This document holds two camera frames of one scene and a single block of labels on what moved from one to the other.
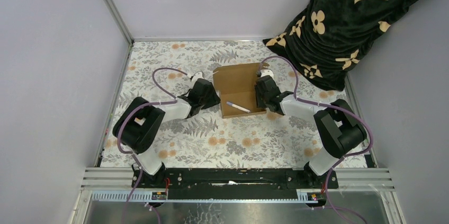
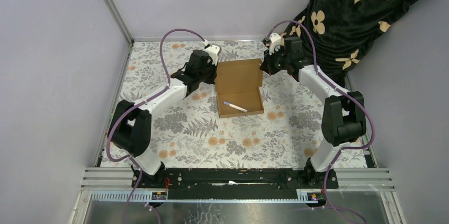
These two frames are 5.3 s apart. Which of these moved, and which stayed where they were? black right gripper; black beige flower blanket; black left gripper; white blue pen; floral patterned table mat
Moved: black right gripper; black left gripper
Stayed: white blue pen; floral patterned table mat; black beige flower blanket
